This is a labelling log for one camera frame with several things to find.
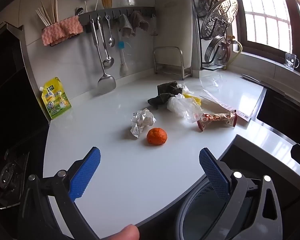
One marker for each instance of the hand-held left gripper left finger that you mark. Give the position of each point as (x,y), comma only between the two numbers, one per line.
(85,173)

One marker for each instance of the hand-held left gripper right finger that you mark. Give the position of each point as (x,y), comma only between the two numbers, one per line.
(213,175)

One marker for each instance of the grey trash bin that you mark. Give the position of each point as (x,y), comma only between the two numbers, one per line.
(202,213)

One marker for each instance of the red white snack wrapper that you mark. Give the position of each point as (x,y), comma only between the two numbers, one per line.
(216,119)

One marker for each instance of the orange mandarin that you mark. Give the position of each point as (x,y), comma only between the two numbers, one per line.
(157,136)

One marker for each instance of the long paper receipt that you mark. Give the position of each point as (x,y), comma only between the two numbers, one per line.
(222,102)

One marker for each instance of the yellow packet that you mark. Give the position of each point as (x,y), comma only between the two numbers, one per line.
(196,99)

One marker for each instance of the white paper ball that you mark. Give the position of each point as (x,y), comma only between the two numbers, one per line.
(143,121)

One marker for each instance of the person's left hand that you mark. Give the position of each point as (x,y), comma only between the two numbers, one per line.
(127,233)

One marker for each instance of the black kitchen sink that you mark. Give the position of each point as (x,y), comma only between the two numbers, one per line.
(282,115)

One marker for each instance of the yellow green seasoning pouch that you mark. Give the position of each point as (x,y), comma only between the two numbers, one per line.
(56,98)

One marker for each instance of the kitchen knife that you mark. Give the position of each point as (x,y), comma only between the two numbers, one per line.
(255,80)

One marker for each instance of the clear cartoon cup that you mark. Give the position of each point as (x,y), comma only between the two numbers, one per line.
(289,61)

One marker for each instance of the steel spatula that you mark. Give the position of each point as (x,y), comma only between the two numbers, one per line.
(106,82)

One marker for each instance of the clear glass bowl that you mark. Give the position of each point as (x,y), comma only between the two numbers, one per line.
(211,81)

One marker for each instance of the dark grey dishcloth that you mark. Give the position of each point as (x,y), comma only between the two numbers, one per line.
(165,92)

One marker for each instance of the steel ladle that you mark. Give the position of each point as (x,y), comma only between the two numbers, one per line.
(107,61)

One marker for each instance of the blue white bottle brush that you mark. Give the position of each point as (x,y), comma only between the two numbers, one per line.
(123,62)

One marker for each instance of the steel countertop stand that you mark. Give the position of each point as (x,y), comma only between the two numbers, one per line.
(168,66)

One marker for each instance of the brass gas valve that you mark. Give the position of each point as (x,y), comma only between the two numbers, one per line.
(226,46)

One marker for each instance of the black pot lid rack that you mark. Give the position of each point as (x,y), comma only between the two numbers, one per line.
(198,42)

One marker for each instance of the small steel spoon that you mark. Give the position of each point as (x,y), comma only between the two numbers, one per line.
(111,41)

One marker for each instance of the window with bars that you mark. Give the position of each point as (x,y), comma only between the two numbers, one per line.
(265,12)

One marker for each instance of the pink textured cloth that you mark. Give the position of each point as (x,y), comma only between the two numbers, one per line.
(61,31)

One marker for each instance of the hanging grey rag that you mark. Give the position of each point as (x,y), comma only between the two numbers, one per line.
(126,26)

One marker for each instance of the perforated steel steamer plate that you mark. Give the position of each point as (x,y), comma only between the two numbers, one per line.
(221,16)

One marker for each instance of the white cutting board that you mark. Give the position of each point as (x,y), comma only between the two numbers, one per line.
(172,22)

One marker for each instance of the hanging brown rag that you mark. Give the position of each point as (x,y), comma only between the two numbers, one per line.
(140,21)

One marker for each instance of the steel fork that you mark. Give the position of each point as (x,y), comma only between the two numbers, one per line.
(79,10)

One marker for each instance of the bundle of chopsticks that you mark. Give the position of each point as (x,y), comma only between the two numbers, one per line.
(46,15)

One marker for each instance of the wooden spatula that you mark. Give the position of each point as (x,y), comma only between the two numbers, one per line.
(106,1)

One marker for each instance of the grey wall hook rack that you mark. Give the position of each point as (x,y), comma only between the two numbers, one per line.
(120,11)

